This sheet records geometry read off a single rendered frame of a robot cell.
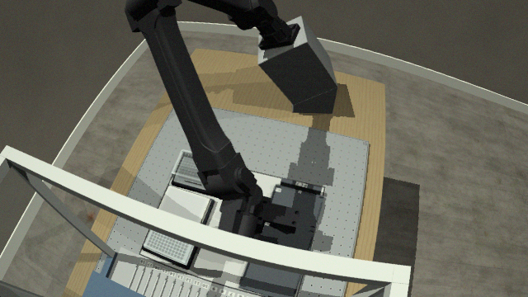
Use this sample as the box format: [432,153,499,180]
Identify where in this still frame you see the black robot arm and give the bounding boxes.
[125,0,301,238]

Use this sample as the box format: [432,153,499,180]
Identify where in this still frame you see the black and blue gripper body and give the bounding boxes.
[254,198,272,240]

